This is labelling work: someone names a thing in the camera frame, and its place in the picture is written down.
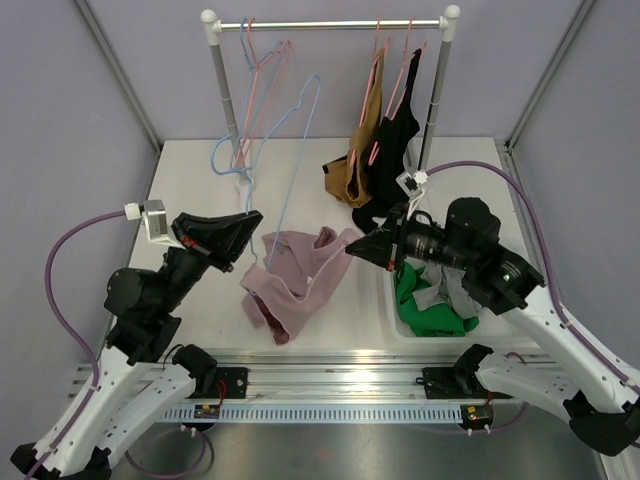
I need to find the small circuit board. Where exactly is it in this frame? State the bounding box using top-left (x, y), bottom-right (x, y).
top-left (461, 404), bottom-right (494, 424)
top-left (194, 404), bottom-right (220, 419)

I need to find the mauve tank top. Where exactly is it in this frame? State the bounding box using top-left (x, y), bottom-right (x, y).
top-left (240, 226), bottom-right (359, 345)

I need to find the green tank top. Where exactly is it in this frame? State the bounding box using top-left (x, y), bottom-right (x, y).
top-left (394, 262), bottom-right (480, 337)

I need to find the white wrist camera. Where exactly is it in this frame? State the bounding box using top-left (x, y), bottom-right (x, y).
top-left (124, 200), bottom-right (184, 249)
top-left (396, 170), bottom-right (429, 218)

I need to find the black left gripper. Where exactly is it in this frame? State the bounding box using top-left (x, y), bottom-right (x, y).
top-left (157, 210), bottom-right (263, 313)

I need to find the white metal clothes rack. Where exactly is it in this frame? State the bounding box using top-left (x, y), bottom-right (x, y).
top-left (199, 4), bottom-right (461, 201)

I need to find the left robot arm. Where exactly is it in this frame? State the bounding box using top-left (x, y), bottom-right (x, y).
top-left (11, 210), bottom-right (263, 479)

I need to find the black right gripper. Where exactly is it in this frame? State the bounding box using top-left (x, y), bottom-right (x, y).
top-left (348, 202), bottom-right (475, 271)

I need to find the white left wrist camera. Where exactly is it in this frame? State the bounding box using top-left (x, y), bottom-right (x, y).
top-left (124, 200), bottom-right (184, 249)

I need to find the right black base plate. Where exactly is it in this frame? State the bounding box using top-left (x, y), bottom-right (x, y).
top-left (422, 367), bottom-right (483, 399)

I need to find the right small circuit board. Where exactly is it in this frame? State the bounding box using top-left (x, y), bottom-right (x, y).
top-left (461, 404), bottom-right (494, 424)

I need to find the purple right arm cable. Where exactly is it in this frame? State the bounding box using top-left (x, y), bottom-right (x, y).
top-left (424, 160), bottom-right (640, 434)

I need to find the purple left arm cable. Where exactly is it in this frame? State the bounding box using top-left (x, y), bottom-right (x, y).
top-left (22, 209), bottom-right (216, 480)

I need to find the blue hanger of mauve top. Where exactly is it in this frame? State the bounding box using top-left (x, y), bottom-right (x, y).
top-left (209, 74), bottom-right (322, 274)

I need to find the white slotted cable duct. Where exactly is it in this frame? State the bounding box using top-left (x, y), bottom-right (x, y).
top-left (160, 403), bottom-right (462, 424)

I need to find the grey tank top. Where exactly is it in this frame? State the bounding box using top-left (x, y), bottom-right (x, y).
top-left (412, 263), bottom-right (482, 320)

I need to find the aluminium mounting rail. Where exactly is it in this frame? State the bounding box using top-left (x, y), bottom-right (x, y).
top-left (72, 349), bottom-right (576, 404)

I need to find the black tank top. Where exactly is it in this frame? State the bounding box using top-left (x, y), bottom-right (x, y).
top-left (352, 48), bottom-right (422, 234)

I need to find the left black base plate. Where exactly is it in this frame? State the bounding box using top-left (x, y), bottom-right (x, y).
top-left (198, 367), bottom-right (249, 400)

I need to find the pink hanger of black top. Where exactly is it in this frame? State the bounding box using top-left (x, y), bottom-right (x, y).
top-left (367, 17), bottom-right (428, 166)

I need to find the pink hanger of brown top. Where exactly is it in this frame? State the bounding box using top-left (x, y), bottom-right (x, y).
top-left (348, 20), bottom-right (390, 170)

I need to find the white plastic basket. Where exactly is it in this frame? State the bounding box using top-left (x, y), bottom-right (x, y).
top-left (384, 260), bottom-right (537, 354)

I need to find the pink hanger of grey top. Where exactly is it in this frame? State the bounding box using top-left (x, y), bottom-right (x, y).
top-left (234, 17), bottom-right (294, 169)

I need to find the left small circuit board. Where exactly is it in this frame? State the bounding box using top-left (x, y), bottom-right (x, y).
top-left (194, 404), bottom-right (220, 419)

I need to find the brown tank top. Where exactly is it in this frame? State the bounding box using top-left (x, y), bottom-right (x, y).
top-left (322, 48), bottom-right (387, 210)

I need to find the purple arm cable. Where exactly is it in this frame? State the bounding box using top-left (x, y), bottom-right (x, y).
top-left (424, 160), bottom-right (640, 434)
top-left (22, 209), bottom-right (216, 480)

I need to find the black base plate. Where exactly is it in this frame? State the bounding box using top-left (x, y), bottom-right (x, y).
top-left (422, 367), bottom-right (483, 399)
top-left (198, 367), bottom-right (249, 400)

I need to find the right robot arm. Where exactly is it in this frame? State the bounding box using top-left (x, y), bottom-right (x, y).
top-left (346, 197), bottom-right (639, 457)

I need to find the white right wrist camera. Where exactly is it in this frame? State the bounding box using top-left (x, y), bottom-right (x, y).
top-left (396, 170), bottom-right (429, 218)

